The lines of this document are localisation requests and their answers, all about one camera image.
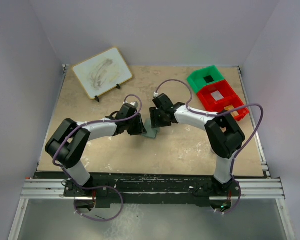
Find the yellow framed whiteboard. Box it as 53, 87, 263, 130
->
72, 47, 133, 100

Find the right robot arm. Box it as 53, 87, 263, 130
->
149, 93, 246, 196

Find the orange card in bin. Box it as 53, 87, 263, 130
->
224, 105, 239, 118

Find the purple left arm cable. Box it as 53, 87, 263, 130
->
52, 94, 142, 222

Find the teal leather card holder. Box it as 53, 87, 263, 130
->
142, 118, 160, 139

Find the black card in green bin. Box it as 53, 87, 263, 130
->
203, 75, 214, 84

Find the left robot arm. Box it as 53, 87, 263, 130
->
45, 103, 147, 196

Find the silver card in bin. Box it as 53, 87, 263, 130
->
211, 91, 224, 101

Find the green plastic bin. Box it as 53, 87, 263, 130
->
186, 65, 225, 93

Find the red double plastic bin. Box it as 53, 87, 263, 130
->
196, 79, 244, 113

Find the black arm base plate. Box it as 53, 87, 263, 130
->
34, 171, 261, 209

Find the black whiteboard stand clip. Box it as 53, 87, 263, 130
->
94, 95, 100, 103

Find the aluminium frame rail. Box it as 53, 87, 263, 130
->
8, 172, 297, 240

